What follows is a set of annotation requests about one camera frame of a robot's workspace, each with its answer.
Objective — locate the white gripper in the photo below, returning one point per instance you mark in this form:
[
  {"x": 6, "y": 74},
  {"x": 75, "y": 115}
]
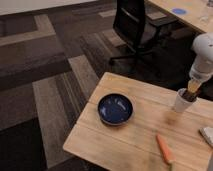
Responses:
[{"x": 197, "y": 77}]

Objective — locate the dark brown eraser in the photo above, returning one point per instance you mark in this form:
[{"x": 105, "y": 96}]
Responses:
[{"x": 189, "y": 96}]

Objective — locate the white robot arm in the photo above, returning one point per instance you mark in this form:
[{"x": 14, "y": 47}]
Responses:
[{"x": 202, "y": 68}]

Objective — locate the white ceramic cup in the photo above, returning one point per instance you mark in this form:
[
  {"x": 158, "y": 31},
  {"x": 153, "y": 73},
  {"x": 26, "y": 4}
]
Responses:
[{"x": 181, "y": 104}]

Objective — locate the dark blue ceramic bowl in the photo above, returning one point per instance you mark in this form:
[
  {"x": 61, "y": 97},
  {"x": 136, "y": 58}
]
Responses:
[{"x": 114, "y": 109}]

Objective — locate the white folded cloth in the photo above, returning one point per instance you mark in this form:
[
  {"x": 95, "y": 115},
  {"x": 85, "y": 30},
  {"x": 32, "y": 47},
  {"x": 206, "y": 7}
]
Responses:
[{"x": 207, "y": 133}]

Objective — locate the black office chair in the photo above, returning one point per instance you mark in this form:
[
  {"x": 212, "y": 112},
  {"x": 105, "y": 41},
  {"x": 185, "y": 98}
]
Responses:
[{"x": 139, "y": 31}]

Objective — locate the orange carrot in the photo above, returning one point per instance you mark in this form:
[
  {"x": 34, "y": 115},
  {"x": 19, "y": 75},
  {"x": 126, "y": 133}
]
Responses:
[{"x": 166, "y": 152}]

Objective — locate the blue round coaster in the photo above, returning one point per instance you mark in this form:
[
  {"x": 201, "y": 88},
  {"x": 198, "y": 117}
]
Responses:
[{"x": 179, "y": 11}]

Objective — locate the clear drinking glass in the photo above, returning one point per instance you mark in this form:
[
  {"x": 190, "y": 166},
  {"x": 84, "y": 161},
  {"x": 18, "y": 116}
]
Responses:
[{"x": 207, "y": 11}]

